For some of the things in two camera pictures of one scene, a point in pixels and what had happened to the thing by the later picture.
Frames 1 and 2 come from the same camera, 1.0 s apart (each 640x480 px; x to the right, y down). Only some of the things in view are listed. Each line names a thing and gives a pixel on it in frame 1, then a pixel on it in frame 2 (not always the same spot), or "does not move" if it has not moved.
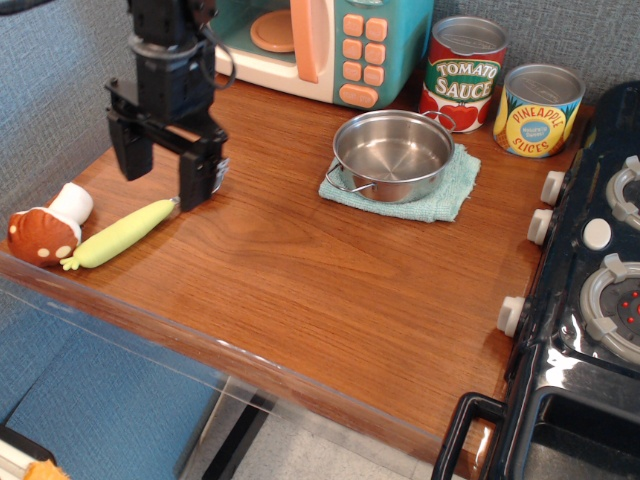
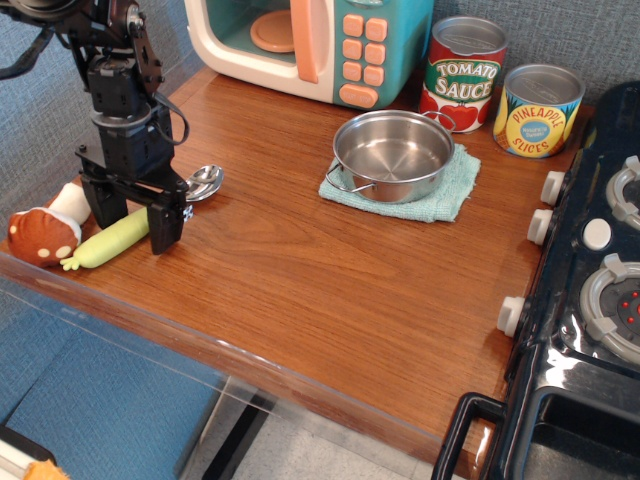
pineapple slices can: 538,110 does not move
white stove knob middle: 539,225 does not move
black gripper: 174,95 to 137,153
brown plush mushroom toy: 47,236 does not move
